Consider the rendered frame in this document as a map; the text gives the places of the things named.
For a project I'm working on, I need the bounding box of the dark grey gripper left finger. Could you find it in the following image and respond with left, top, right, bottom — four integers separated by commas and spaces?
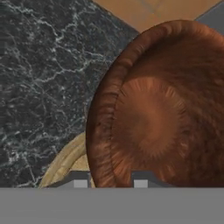
51, 171, 91, 189

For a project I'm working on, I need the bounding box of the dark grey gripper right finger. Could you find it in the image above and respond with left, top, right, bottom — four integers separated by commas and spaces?
131, 171, 175, 189

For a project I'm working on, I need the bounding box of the light tan wooden bowl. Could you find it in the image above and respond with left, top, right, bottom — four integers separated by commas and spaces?
38, 130, 97, 189

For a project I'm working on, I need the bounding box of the reddish brown wooden bowl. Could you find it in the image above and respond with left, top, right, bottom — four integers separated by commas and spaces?
85, 19, 224, 189

